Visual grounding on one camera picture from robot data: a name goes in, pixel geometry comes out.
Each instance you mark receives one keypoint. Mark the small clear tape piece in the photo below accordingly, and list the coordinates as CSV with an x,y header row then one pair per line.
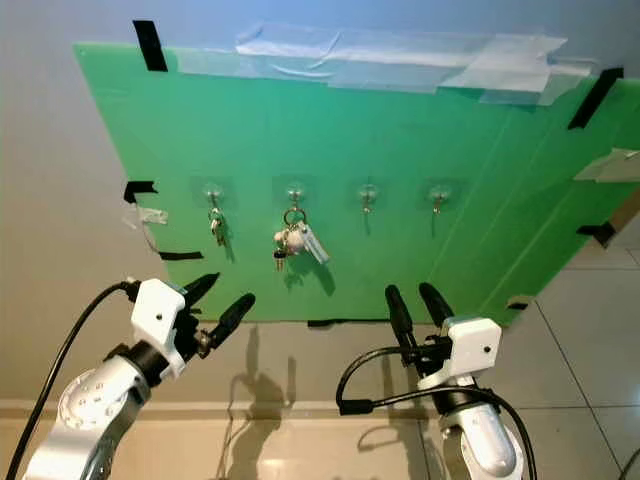
x,y
150,215

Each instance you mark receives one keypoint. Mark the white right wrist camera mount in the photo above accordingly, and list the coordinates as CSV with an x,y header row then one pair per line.
x,y
472,348

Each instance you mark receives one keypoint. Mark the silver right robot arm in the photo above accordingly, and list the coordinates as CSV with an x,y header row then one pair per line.
x,y
485,440

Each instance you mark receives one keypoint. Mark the green plastic board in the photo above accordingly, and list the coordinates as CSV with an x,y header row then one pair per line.
x,y
410,150

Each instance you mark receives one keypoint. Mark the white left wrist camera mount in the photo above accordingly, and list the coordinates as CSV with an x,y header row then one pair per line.
x,y
158,315

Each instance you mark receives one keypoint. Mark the clear tape patch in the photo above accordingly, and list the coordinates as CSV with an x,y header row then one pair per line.
x,y
610,165

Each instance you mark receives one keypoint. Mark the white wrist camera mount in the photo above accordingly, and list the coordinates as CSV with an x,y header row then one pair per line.
x,y
158,315
472,348

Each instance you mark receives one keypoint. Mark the small metal key set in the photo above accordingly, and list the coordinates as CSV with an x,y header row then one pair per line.
x,y
216,228

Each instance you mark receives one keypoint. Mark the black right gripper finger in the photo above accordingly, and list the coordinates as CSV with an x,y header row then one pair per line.
x,y
400,315
436,305

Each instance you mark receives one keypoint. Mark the long black tape strip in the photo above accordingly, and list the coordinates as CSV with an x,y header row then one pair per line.
x,y
595,98

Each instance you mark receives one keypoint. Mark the long clear tape strip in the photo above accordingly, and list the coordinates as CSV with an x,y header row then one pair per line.
x,y
320,55

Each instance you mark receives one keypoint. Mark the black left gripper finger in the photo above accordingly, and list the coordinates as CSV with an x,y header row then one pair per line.
x,y
230,315
202,285

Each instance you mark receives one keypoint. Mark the wide whitish tape patch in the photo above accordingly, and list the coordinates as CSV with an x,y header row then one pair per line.
x,y
510,70

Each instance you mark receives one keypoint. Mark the clear adhesive wall hook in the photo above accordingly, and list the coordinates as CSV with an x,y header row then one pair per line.
x,y
367,193
212,192
438,193
295,188

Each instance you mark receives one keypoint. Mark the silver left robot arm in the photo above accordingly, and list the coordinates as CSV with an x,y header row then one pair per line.
x,y
95,405

